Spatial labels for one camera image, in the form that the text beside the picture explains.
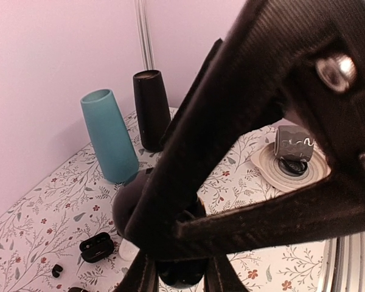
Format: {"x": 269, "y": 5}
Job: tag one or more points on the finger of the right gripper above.
{"x": 276, "y": 219}
{"x": 252, "y": 65}

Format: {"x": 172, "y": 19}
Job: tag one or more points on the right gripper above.
{"x": 327, "y": 88}

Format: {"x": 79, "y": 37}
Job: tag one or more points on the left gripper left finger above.
{"x": 141, "y": 276}

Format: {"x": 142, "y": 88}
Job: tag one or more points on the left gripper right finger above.
{"x": 221, "y": 276}

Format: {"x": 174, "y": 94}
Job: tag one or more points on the black round earbud case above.
{"x": 149, "y": 219}

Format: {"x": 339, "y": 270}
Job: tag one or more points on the small black earbud case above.
{"x": 77, "y": 289}

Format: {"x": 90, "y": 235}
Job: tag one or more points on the white oval earbud case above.
{"x": 127, "y": 250}

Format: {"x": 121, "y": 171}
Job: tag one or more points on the open black earbud case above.
{"x": 96, "y": 248}

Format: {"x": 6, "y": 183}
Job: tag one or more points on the black earbud beside white case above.
{"x": 57, "y": 270}

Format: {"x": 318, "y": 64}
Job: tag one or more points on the dark grey mug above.
{"x": 293, "y": 143}

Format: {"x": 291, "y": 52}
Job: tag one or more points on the beige ribbed plate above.
{"x": 287, "y": 176}

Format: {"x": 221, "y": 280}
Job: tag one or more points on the black vase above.
{"x": 152, "y": 108}

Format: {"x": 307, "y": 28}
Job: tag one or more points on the teal vase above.
{"x": 109, "y": 136}

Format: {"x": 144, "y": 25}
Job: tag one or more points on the front aluminium rail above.
{"x": 343, "y": 265}

